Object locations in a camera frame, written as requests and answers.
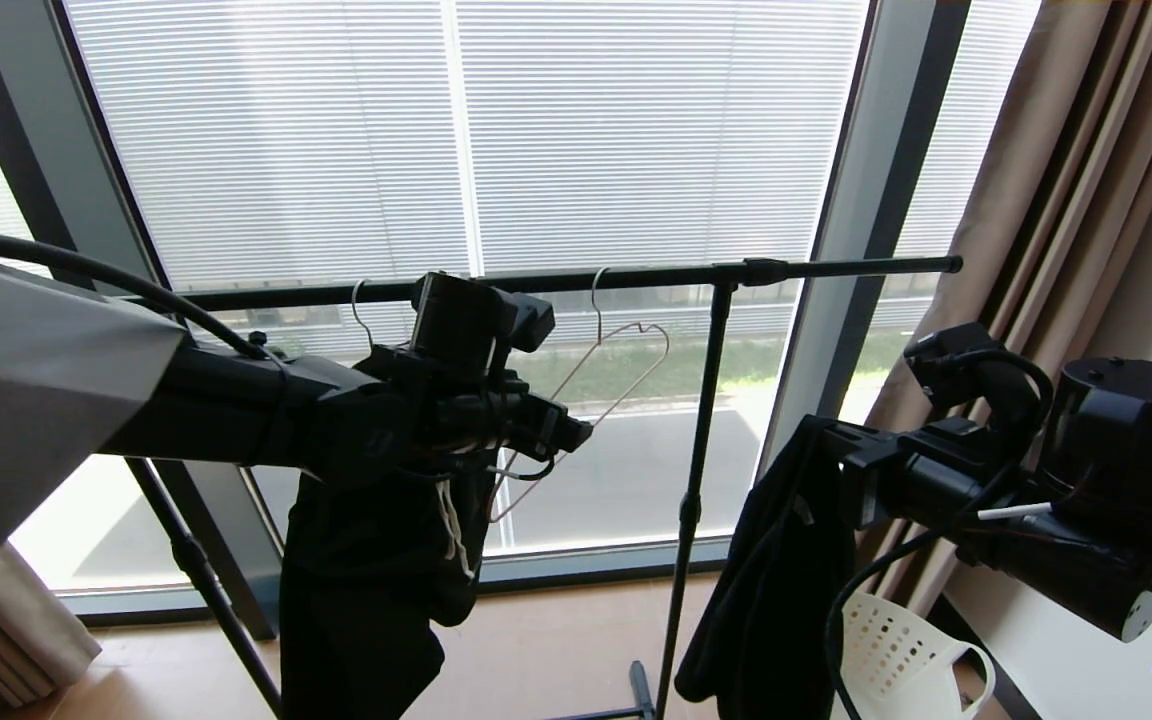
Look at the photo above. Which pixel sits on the black shorts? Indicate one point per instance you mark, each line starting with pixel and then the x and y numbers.
pixel 366 600

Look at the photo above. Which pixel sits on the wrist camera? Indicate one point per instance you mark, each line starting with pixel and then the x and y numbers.
pixel 476 320
pixel 946 365

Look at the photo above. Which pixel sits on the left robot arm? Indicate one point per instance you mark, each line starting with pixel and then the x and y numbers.
pixel 36 380

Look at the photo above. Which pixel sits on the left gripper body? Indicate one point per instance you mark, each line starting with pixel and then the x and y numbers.
pixel 516 425

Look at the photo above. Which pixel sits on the pink clothes hanger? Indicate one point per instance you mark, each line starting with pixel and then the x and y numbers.
pixel 360 320
pixel 597 300

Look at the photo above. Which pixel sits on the white laundry basket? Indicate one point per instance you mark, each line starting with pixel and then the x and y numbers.
pixel 896 660

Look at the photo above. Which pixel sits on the black clothes rack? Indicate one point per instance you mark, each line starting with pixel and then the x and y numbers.
pixel 836 266

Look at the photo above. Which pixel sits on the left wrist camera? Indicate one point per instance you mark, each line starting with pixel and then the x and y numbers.
pixel 476 320

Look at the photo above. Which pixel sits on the black garment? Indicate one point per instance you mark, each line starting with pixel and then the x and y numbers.
pixel 766 580

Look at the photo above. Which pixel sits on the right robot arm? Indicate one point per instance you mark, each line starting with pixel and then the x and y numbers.
pixel 1126 470

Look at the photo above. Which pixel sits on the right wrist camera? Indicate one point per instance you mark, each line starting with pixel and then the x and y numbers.
pixel 946 365

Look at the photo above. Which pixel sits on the beige curtain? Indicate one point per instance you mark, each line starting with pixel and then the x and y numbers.
pixel 16 640
pixel 1086 150

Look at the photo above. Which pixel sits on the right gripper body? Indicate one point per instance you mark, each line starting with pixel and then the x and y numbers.
pixel 916 475

